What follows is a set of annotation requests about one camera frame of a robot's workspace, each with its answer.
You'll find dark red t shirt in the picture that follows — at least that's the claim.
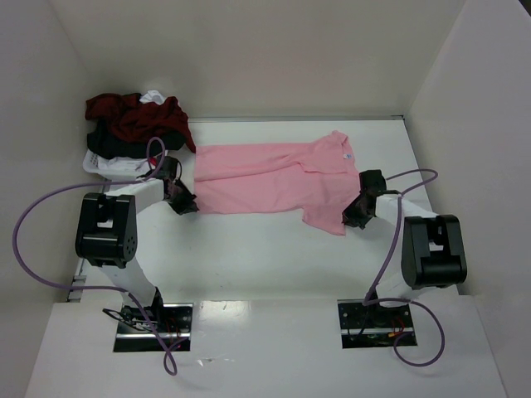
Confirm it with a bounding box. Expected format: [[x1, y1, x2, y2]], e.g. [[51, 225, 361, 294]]
[[85, 93, 196, 153]]

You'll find white plastic laundry basket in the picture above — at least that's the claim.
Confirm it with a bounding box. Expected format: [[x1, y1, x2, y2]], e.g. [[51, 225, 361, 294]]
[[83, 150, 156, 182]]

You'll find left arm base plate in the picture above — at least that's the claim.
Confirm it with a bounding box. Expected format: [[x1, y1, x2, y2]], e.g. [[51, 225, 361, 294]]
[[102, 303, 193, 352]]

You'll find white t shirt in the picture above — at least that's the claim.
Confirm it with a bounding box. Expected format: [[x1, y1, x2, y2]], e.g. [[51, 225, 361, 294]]
[[139, 90, 167, 105]]

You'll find pink t shirt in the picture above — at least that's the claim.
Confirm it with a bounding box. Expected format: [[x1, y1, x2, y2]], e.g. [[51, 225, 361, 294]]
[[194, 131, 360, 235]]

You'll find aluminium rail at table edge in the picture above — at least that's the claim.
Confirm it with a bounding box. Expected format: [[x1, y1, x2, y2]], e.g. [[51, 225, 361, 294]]
[[188, 114, 405, 123]]

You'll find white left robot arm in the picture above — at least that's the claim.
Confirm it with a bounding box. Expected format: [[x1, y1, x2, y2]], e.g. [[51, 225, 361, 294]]
[[76, 157, 198, 324]]

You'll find black t shirt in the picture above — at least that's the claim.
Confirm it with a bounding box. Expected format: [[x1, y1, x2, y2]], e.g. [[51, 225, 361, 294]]
[[86, 120, 185, 160]]

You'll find left side aluminium rail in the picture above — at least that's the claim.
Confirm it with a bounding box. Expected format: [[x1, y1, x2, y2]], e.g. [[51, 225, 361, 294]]
[[66, 186, 111, 304]]

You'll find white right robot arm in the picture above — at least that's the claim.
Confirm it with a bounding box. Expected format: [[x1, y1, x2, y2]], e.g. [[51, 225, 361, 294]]
[[342, 169, 468, 308]]

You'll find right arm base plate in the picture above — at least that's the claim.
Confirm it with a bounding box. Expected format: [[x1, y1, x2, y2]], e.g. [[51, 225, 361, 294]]
[[337, 300, 417, 349]]

